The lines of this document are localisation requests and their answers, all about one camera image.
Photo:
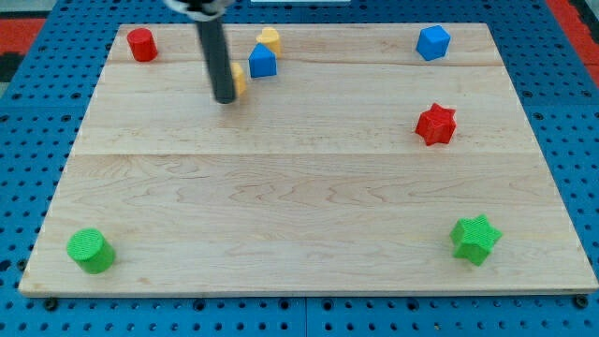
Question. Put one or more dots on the red cylinder block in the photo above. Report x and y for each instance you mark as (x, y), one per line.
(142, 45)

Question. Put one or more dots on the light wooden board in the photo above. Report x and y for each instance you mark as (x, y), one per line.
(312, 183)

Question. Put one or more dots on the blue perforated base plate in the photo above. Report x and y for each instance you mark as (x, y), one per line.
(46, 98)

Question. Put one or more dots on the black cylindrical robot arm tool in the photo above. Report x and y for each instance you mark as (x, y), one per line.
(207, 16)

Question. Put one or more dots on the yellow block behind tool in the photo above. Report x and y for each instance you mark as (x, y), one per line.
(239, 78)

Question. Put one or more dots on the blue pentagon house block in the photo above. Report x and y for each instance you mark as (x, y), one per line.
(262, 62)

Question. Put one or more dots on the green cylinder block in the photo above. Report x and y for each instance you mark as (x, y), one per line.
(90, 250)

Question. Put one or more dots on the yellow heart block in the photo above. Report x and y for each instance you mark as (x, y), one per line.
(270, 38)

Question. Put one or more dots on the green star block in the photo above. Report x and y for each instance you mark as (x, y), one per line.
(474, 238)

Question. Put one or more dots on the blue cube block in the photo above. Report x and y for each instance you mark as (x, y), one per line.
(433, 42)

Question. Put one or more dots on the red star block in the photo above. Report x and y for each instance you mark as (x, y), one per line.
(436, 125)

